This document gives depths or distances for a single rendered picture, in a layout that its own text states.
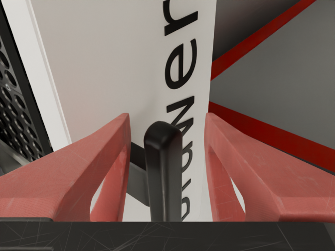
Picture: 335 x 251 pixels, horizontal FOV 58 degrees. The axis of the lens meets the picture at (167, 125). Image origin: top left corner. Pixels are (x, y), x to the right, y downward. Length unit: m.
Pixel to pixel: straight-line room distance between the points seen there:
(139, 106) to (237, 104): 0.26
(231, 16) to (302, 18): 0.19
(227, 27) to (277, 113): 0.24
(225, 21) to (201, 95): 0.37
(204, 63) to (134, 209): 0.10
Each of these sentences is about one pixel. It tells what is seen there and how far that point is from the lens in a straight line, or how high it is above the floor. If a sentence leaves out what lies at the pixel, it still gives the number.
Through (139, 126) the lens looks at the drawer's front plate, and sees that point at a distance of 0.16.
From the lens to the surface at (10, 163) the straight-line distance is 0.38.
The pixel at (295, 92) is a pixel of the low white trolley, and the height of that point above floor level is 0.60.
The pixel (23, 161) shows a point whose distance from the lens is 0.36.
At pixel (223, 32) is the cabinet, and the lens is 0.57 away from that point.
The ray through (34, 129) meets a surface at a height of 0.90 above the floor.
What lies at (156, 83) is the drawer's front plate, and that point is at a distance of 0.16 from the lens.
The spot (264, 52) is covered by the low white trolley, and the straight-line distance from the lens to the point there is 0.55.
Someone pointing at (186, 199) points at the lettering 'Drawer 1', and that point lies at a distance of 0.25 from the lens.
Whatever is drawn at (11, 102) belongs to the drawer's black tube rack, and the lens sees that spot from 0.26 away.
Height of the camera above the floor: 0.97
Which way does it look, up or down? 37 degrees down
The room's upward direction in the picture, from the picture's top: 129 degrees counter-clockwise
